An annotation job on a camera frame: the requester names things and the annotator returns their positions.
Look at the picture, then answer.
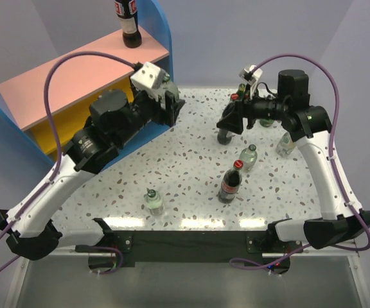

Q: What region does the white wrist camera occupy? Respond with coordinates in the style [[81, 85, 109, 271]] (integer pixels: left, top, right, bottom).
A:
[[239, 65, 263, 99], [130, 62, 167, 101]]

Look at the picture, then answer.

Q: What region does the aluminium rail frame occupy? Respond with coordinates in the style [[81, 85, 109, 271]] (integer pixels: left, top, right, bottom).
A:
[[5, 246, 370, 307]]

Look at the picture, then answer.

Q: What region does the cola bottle under right gripper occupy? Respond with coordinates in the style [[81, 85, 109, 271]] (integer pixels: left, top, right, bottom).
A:
[[217, 93, 240, 145]]

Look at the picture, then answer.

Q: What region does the blue shelf with coloured boards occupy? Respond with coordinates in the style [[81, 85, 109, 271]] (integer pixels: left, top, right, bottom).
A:
[[0, 1, 173, 166]]

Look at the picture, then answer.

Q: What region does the cola bottle front centre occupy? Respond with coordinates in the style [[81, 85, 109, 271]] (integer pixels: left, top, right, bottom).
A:
[[218, 160, 243, 203]]

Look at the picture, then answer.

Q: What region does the clear soda bottle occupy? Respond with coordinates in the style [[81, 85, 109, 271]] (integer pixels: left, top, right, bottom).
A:
[[145, 189, 164, 216], [239, 144, 258, 172], [276, 132, 296, 157]]

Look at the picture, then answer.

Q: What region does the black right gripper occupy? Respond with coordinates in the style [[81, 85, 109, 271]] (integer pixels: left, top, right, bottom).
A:
[[216, 83, 288, 135]]

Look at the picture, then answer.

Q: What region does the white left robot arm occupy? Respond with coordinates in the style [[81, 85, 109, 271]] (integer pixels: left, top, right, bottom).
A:
[[0, 87, 185, 261]]

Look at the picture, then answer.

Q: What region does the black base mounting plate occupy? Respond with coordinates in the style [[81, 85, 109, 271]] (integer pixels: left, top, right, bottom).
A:
[[75, 218, 304, 277]]

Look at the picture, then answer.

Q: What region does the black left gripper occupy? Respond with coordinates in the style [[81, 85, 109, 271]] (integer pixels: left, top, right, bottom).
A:
[[115, 85, 185, 146]]

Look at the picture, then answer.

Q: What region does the green glass bottle left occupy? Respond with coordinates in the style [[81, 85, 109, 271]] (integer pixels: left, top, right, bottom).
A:
[[236, 83, 248, 100]]

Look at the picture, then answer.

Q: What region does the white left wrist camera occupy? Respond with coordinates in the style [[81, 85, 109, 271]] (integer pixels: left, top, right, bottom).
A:
[[130, 62, 167, 101]]

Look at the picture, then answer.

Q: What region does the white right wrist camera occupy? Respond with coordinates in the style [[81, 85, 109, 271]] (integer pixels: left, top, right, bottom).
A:
[[239, 65, 263, 99]]

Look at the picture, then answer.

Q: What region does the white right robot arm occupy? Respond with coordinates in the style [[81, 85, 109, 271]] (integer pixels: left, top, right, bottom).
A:
[[216, 65, 370, 252]]

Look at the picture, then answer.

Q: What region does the green glass bottle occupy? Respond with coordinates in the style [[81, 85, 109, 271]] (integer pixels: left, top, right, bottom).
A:
[[260, 119, 274, 128], [236, 83, 248, 100]]

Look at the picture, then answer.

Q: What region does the clear soda bottle shelved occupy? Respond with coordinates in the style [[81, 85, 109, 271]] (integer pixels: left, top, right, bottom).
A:
[[159, 73, 179, 100]]

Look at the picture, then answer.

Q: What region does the green glass bottle right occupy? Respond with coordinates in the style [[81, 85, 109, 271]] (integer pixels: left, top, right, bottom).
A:
[[260, 119, 274, 128]]

